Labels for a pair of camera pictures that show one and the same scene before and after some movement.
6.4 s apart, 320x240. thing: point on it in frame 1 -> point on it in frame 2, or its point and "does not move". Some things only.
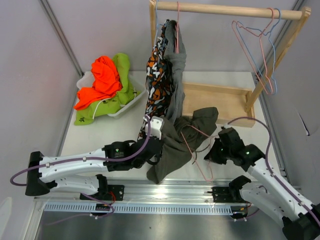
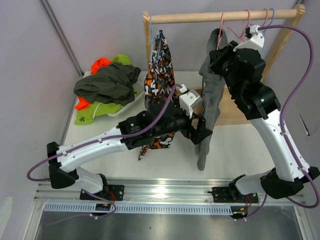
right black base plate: x=222 y=194 does not move
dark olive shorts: x=179 y=138 -> x=113 y=83
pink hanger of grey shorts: x=177 y=33 -> x=220 y=32
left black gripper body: x=138 y=165 -> x=181 y=122
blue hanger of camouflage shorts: x=157 y=26 -> x=159 y=45
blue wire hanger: x=271 y=40 -> x=272 y=20
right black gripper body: x=220 y=153 -> x=223 y=64
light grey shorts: x=178 y=63 -> x=213 y=88
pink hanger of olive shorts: x=193 y=155 -> x=245 y=28
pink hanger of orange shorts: x=234 y=22 -> x=267 y=16
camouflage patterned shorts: x=158 y=78 does not move
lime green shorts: x=86 y=115 does not move
